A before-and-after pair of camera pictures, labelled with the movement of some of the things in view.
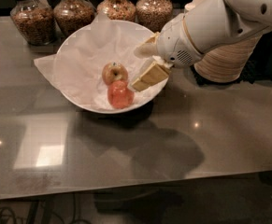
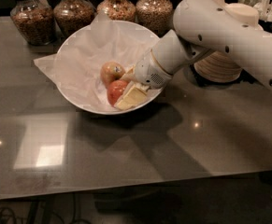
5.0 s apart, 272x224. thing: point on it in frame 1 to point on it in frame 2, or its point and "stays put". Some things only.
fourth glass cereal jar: (154, 7) stays put
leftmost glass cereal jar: (33, 16) stays put
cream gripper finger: (149, 48) to (129, 76)
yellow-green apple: (114, 71) stays put
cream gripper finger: (154, 74) to (133, 97)
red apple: (120, 95) stays put
